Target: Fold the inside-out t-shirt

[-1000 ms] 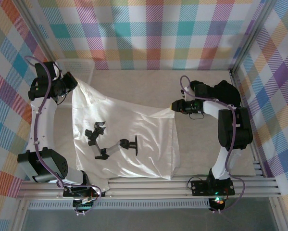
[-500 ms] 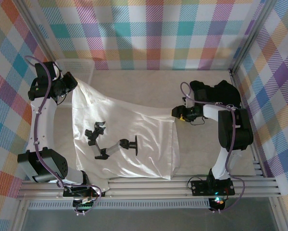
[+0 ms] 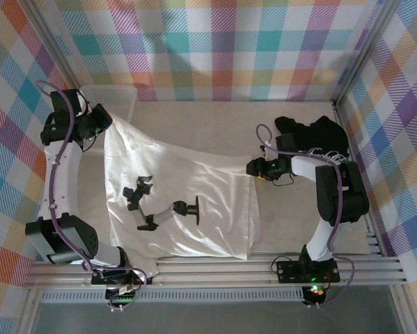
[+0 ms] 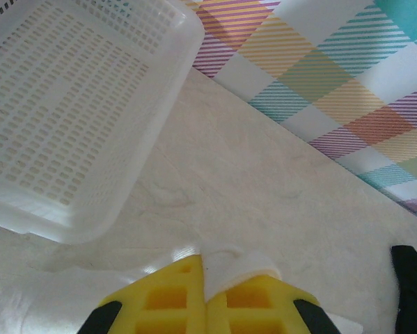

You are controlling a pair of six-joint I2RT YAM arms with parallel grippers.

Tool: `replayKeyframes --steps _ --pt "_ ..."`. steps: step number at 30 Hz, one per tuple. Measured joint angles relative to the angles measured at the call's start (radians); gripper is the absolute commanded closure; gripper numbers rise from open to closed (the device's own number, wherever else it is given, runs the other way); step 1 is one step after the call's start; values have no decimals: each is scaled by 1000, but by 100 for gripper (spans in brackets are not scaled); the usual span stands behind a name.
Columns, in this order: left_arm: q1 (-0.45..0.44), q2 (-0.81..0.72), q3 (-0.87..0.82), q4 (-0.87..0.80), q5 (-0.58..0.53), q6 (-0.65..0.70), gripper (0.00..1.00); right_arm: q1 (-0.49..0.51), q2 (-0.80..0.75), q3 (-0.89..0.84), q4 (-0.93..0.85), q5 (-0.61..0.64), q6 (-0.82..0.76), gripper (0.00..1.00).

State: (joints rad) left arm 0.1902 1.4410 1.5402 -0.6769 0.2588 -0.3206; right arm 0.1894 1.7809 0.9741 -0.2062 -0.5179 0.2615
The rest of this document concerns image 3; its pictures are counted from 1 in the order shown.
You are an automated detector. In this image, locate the white printed t-shirt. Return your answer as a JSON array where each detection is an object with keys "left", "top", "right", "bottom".
[{"left": 102, "top": 110, "right": 264, "bottom": 278}]

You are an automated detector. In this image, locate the black t-shirt with white lettering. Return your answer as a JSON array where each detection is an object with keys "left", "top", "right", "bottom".
[{"left": 274, "top": 116, "right": 351, "bottom": 164}]

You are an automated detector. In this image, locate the white plastic mesh basket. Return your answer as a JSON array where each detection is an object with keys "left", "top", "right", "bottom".
[{"left": 79, "top": 85, "right": 139, "bottom": 123}]

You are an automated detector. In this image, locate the right control board with lights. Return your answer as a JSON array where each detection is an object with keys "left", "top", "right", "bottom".
[{"left": 304, "top": 283, "right": 329, "bottom": 308}]

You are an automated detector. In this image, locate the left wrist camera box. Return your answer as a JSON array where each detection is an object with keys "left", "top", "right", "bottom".
[{"left": 74, "top": 97, "right": 92, "bottom": 118}]

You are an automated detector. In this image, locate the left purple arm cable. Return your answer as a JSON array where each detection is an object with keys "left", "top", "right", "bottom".
[{"left": 35, "top": 80, "right": 148, "bottom": 312}]

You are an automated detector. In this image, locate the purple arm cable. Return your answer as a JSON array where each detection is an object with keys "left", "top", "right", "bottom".
[
  {"left": 255, "top": 123, "right": 356, "bottom": 309},
  {"left": 35, "top": 80, "right": 148, "bottom": 312}
]

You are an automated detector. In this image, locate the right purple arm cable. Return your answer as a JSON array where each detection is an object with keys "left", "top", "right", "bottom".
[{"left": 255, "top": 123, "right": 356, "bottom": 309}]

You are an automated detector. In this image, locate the aluminium frame post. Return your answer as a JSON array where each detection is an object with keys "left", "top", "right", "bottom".
[
  {"left": 333, "top": 0, "right": 402, "bottom": 107},
  {"left": 18, "top": 0, "right": 82, "bottom": 100}
]

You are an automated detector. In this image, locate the aluminium side rail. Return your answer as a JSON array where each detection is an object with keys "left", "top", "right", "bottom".
[{"left": 332, "top": 100, "right": 385, "bottom": 257}]

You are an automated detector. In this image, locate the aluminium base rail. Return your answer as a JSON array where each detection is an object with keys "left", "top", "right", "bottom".
[{"left": 22, "top": 248, "right": 408, "bottom": 290}]

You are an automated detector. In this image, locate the grey slotted cable duct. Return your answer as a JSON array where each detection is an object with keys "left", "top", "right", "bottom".
[{"left": 40, "top": 291, "right": 306, "bottom": 304}]

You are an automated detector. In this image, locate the left control board with wires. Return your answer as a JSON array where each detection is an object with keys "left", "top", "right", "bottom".
[{"left": 104, "top": 283, "right": 143, "bottom": 313}]

